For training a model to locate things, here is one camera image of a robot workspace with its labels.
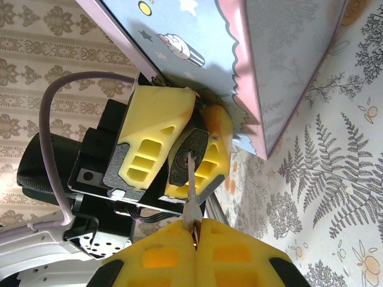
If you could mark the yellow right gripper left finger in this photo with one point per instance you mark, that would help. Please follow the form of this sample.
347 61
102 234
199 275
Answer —
155 257

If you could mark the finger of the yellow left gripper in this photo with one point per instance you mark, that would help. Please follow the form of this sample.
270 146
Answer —
149 119
220 140

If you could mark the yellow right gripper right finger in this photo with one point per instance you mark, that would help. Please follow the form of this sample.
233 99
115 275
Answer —
239 257

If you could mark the floral tablecloth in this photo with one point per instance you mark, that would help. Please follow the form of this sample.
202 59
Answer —
329 179

